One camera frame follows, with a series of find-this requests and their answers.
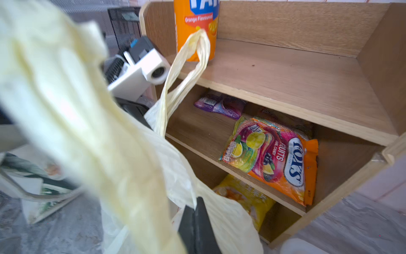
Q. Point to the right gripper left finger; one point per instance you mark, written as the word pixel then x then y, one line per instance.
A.
pixel 186 229

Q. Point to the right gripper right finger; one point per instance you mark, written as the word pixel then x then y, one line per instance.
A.
pixel 205 241

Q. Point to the orange print plastic bag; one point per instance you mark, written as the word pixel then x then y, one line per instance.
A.
pixel 53 88

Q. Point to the yellow chips packet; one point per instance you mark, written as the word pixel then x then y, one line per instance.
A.
pixel 256 204

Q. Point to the orange snack packet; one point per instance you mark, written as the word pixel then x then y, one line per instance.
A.
pixel 275 155

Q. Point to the purple snack packet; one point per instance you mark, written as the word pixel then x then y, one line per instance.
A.
pixel 216 102

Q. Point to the wooden two-tier shelf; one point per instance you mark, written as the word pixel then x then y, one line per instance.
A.
pixel 340 66

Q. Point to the orange Fanta can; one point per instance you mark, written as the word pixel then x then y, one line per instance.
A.
pixel 193 15

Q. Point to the black mesh basket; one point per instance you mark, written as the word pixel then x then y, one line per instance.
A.
pixel 126 25

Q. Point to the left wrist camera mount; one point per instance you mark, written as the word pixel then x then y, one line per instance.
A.
pixel 134 70

